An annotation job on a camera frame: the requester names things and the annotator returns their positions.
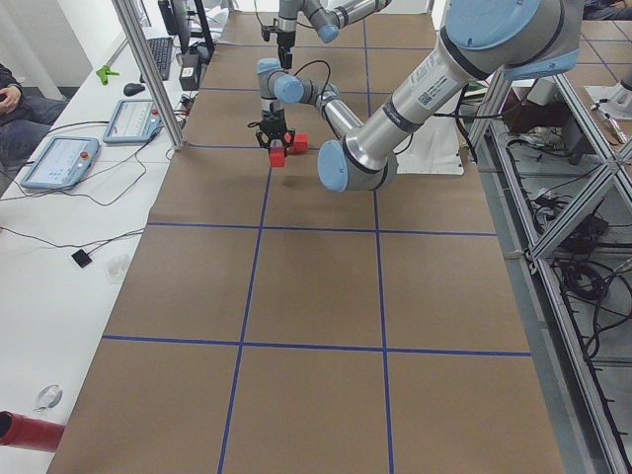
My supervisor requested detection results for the red cube block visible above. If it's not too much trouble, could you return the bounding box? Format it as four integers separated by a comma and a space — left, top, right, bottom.
269, 147, 286, 168
288, 132, 309, 154

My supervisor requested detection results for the person hand on desk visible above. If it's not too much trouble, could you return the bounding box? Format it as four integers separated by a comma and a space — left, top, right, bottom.
0, 85, 22, 115

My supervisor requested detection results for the black power adapter box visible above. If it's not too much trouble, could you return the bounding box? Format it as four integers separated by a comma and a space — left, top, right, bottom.
179, 53, 199, 92

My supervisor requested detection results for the black computer monitor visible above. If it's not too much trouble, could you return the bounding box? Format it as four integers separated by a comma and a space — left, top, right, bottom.
157, 0, 215, 60

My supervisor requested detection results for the black keyboard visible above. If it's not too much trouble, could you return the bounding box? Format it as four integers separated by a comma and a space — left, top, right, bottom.
146, 37, 173, 81

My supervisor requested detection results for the teach pendant tablet far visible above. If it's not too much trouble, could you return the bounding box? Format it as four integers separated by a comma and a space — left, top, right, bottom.
103, 99, 162, 144

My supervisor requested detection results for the teach pendant tablet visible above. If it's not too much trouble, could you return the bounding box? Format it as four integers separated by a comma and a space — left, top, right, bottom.
20, 136, 100, 190
103, 99, 162, 144

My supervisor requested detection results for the black computer mouse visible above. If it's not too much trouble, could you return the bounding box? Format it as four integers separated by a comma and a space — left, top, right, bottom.
122, 83, 145, 97

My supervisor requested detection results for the green plastic clamp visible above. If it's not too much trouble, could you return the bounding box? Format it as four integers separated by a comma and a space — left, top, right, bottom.
96, 65, 119, 86

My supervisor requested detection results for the teach pendant tablet near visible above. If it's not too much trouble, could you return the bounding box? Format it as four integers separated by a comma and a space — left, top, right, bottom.
20, 136, 100, 190

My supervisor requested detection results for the small black square pad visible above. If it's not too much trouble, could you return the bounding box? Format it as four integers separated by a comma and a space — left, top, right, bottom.
71, 249, 93, 269

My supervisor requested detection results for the red cylinder bottle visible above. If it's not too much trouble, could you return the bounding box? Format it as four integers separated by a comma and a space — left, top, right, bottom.
1, 411, 65, 452

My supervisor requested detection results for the aluminium frame post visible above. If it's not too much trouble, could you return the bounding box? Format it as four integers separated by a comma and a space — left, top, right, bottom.
112, 0, 185, 150

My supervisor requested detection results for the aluminium frame rack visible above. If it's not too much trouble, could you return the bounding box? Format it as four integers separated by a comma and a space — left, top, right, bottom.
468, 19, 632, 474

